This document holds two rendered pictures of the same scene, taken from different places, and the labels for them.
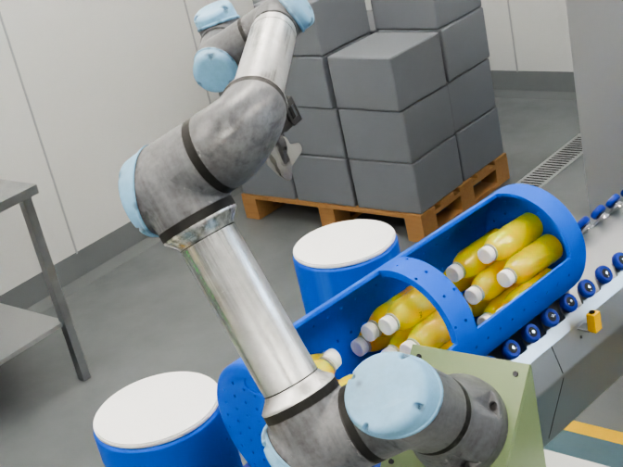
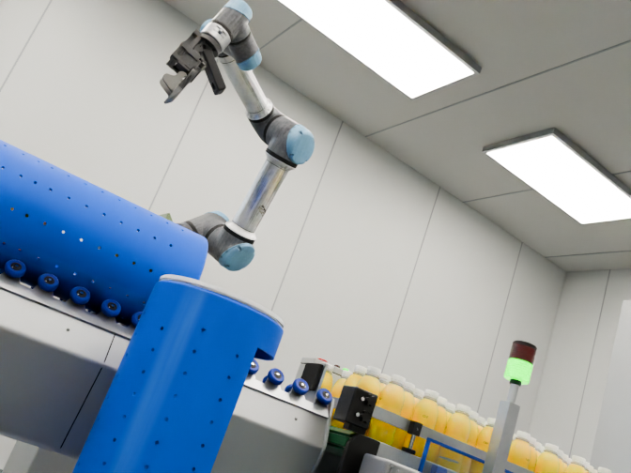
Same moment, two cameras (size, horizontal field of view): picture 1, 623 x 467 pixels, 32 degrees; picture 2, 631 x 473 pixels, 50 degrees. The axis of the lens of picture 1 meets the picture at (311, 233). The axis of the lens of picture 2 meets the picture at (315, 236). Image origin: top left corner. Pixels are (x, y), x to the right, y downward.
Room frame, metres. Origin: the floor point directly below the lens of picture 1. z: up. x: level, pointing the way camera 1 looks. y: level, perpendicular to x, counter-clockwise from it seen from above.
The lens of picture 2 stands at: (3.34, 0.95, 0.80)
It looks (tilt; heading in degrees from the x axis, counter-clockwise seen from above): 18 degrees up; 197
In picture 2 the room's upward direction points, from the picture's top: 20 degrees clockwise
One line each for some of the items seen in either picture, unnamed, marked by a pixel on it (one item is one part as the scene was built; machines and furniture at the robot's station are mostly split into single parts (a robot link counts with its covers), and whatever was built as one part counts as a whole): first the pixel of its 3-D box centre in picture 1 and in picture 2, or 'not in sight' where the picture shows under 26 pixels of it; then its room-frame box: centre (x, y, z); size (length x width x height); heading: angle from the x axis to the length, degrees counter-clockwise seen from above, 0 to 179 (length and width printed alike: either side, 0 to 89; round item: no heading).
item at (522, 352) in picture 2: not in sight; (522, 355); (1.52, 1.03, 1.23); 0.06 x 0.06 x 0.04
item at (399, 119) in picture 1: (354, 94); not in sight; (5.49, -0.38, 0.59); 1.20 x 0.80 x 1.19; 45
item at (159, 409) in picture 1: (157, 408); (222, 303); (2.04, 0.40, 1.03); 0.28 x 0.28 x 0.01
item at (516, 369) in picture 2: not in sight; (518, 371); (1.52, 1.03, 1.18); 0.06 x 0.06 x 0.05
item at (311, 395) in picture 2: not in sight; (309, 383); (1.48, 0.50, 0.99); 0.10 x 0.02 x 0.12; 39
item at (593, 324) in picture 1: (583, 319); not in sight; (2.20, -0.57, 0.92); 0.08 x 0.03 x 0.05; 39
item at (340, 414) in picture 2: not in sight; (354, 409); (1.61, 0.67, 0.95); 0.10 x 0.07 x 0.10; 39
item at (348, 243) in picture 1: (344, 243); not in sight; (2.67, -0.08, 1.03); 0.28 x 0.28 x 0.01
